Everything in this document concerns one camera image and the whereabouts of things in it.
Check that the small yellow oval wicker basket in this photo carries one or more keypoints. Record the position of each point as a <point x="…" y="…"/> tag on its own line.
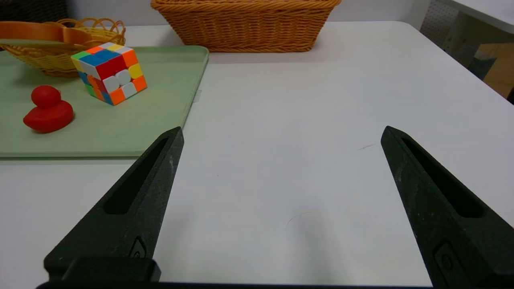
<point x="52" y="60"/>

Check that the red rubber duck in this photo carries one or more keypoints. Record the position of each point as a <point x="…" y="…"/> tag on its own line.
<point x="48" y="114"/>

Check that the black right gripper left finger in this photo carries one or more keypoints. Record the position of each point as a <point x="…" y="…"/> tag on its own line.
<point x="132" y="208"/>

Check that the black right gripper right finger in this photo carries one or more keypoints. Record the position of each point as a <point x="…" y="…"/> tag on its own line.
<point x="449" y="216"/>

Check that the light green plastic tray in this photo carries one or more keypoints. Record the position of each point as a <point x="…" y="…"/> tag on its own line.
<point x="120" y="128"/>

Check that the orange rectangular wicker basket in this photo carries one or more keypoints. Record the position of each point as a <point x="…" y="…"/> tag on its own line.
<point x="245" y="24"/>

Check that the colourful puzzle cube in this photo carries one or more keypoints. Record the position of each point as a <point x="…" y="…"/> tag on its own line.
<point x="108" y="72"/>

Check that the orange-brown bread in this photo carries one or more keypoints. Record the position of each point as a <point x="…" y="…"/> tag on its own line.
<point x="40" y="33"/>

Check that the white side table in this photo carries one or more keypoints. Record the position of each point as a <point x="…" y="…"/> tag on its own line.
<point x="478" y="16"/>

